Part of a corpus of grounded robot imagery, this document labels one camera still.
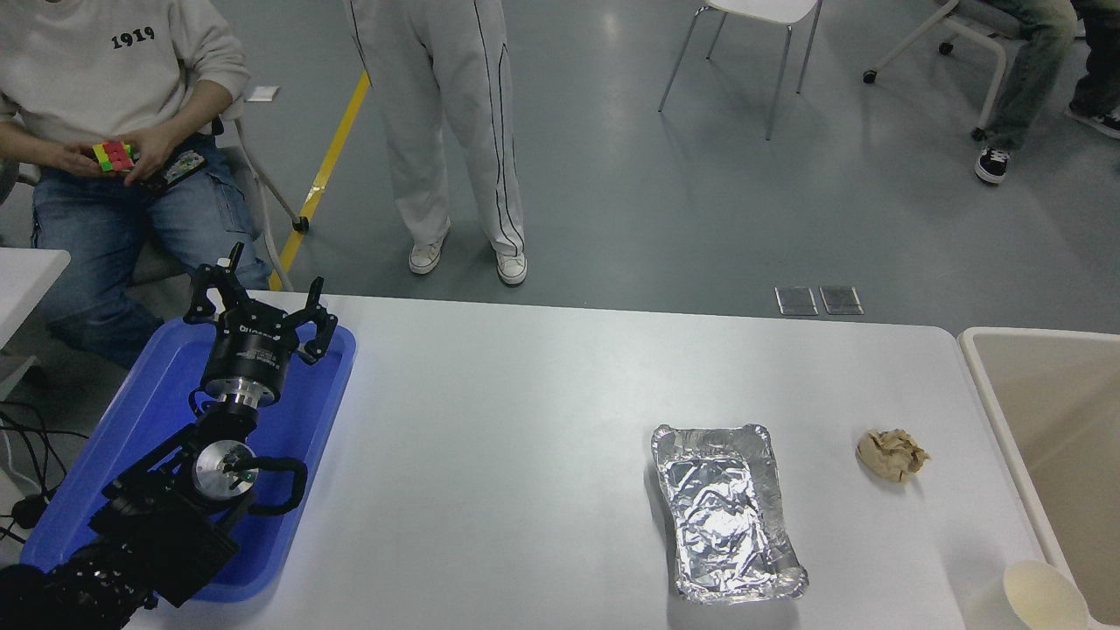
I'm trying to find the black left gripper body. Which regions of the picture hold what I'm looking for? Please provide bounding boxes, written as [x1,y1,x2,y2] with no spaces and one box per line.
[199,312,295,403]

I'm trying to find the colourful puzzle cube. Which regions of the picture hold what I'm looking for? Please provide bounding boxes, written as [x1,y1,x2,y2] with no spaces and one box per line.
[92,140,137,174]

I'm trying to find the pale paper cup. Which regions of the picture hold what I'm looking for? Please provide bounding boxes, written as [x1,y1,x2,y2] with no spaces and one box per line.
[1003,560,1091,630]

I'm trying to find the person's left hand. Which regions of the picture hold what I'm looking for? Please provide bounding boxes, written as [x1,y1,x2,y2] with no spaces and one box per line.
[121,122,182,187]

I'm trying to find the person's right hand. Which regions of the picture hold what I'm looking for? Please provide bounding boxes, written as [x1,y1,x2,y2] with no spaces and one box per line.
[51,143,104,181]

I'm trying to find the white-framed grey chair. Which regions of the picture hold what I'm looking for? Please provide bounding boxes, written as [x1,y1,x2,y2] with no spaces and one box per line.
[131,92,311,292]

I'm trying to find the blue plastic tray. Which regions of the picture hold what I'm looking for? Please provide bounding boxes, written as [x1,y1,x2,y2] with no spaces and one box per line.
[19,315,358,605]

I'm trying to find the patterned phone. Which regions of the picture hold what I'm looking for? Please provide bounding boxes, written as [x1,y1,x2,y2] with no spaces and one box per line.
[144,149,209,195]

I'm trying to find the white side table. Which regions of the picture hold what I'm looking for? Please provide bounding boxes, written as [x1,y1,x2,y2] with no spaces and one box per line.
[0,248,71,400]

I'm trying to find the person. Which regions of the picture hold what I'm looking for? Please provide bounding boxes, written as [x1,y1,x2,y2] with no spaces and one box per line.
[348,0,529,287]
[0,0,272,370]
[973,0,1120,186]

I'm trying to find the silver foil tray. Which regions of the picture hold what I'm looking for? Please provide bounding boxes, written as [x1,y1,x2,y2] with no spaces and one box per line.
[650,423,810,606]

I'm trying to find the white chair with metal legs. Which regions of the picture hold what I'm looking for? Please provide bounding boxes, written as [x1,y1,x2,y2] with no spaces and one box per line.
[658,0,825,142]

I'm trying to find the crumpled tan paper ball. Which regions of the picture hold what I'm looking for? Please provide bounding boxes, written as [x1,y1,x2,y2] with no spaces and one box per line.
[856,428,931,484]

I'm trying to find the white chair with casters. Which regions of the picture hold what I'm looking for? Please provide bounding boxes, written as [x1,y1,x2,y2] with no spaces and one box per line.
[862,0,1029,142]

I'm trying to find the large pale bin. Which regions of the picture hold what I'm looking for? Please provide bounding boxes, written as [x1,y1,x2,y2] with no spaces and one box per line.
[957,326,1120,630]

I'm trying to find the black floor cables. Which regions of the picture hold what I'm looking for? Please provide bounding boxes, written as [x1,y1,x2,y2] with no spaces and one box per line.
[0,398,90,545]

